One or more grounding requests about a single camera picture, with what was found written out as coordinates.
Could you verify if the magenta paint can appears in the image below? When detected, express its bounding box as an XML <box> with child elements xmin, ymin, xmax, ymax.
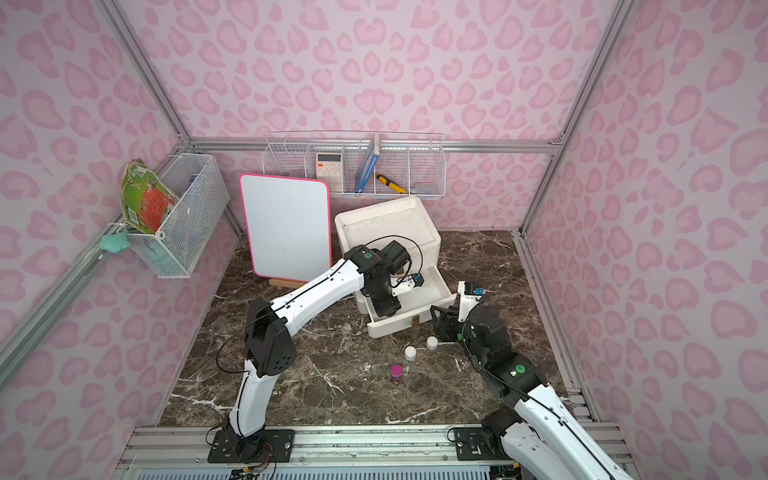
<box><xmin>390</xmin><ymin>364</ymin><xmax>404</xmax><ymax>382</ymax></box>

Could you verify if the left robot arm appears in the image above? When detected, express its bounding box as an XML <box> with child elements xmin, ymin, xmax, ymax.
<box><xmin>222</xmin><ymin>235</ymin><xmax>423</xmax><ymax>445</ymax></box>

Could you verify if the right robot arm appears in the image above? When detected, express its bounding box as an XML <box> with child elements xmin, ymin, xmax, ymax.
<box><xmin>430</xmin><ymin>303</ymin><xmax>631</xmax><ymax>479</ymax></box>

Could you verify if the white three-drawer cabinet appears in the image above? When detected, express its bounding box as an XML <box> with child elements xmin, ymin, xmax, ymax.
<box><xmin>334</xmin><ymin>196</ymin><xmax>442</xmax><ymax>319</ymax></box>

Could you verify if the white paint can right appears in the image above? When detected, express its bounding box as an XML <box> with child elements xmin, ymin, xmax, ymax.
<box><xmin>426</xmin><ymin>336</ymin><xmax>439</xmax><ymax>351</ymax></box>

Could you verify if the white paint can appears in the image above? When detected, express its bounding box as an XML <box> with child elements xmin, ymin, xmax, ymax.
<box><xmin>404</xmin><ymin>346</ymin><xmax>417</xmax><ymax>362</ymax></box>
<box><xmin>426</xmin><ymin>336</ymin><xmax>439</xmax><ymax>351</ymax></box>

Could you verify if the white paint can left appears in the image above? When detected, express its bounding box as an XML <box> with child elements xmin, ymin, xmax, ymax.
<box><xmin>404</xmin><ymin>346</ymin><xmax>417</xmax><ymax>362</ymax></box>

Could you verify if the yellow black utility knife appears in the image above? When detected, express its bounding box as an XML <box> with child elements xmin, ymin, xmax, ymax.
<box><xmin>376</xmin><ymin>174</ymin><xmax>407</xmax><ymax>194</ymax></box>

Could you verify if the blue book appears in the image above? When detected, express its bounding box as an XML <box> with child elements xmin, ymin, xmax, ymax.
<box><xmin>354</xmin><ymin>133</ymin><xmax>380</xmax><ymax>193</ymax></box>

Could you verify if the pink-framed whiteboard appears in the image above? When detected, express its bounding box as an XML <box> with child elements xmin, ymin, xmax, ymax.
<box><xmin>240</xmin><ymin>174</ymin><xmax>332</xmax><ymax>281</ymax></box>

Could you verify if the white calculator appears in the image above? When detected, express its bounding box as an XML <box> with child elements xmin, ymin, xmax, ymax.
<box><xmin>315</xmin><ymin>153</ymin><xmax>344</xmax><ymax>193</ymax></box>

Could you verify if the green red snack bag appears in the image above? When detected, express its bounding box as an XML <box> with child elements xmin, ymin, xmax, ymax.
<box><xmin>120</xmin><ymin>159</ymin><xmax>179</xmax><ymax>234</ymax></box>

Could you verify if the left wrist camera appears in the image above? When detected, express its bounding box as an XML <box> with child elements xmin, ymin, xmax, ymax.
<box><xmin>391</xmin><ymin>274</ymin><xmax>424</xmax><ymax>296</ymax></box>

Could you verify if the white wire wall shelf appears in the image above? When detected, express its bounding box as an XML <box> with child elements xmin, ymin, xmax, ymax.
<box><xmin>259</xmin><ymin>131</ymin><xmax>446</xmax><ymax>199</ymax></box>

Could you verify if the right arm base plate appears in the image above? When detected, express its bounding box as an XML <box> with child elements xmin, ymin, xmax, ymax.
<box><xmin>446</xmin><ymin>426</ymin><xmax>511</xmax><ymax>461</ymax></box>

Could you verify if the white mesh wall basket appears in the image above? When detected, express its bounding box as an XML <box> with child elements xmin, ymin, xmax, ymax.
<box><xmin>126</xmin><ymin>153</ymin><xmax>230</xmax><ymax>279</ymax></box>

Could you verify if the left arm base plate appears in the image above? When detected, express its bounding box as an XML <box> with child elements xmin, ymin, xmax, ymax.
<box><xmin>207</xmin><ymin>429</ymin><xmax>296</xmax><ymax>465</ymax></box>

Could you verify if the mint green wall hook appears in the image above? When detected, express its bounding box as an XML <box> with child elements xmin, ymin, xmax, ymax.
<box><xmin>99</xmin><ymin>231</ymin><xmax>131</xmax><ymax>255</ymax></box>

